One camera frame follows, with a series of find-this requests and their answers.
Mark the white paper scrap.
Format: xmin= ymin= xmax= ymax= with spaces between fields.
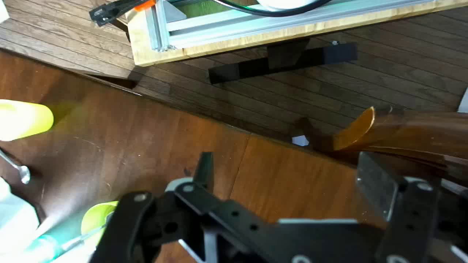
xmin=291 ymin=135 xmax=311 ymax=150

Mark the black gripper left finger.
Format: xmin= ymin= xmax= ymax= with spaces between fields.
xmin=89 ymin=151 xmax=279 ymax=263

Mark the clear plastic water bottle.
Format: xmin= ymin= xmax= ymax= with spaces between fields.
xmin=19 ymin=214 xmax=106 ymax=263

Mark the black flat bar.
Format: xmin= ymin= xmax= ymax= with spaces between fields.
xmin=207 ymin=43 xmax=359 ymax=85

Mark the black power cable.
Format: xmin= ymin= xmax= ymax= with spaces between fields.
xmin=213 ymin=0 xmax=333 ymax=20

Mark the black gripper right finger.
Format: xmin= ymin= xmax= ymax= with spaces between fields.
xmin=356 ymin=151 xmax=441 ymax=263

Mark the brown wooden chair curved back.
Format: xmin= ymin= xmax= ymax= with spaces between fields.
xmin=332 ymin=106 xmax=468 ymax=170

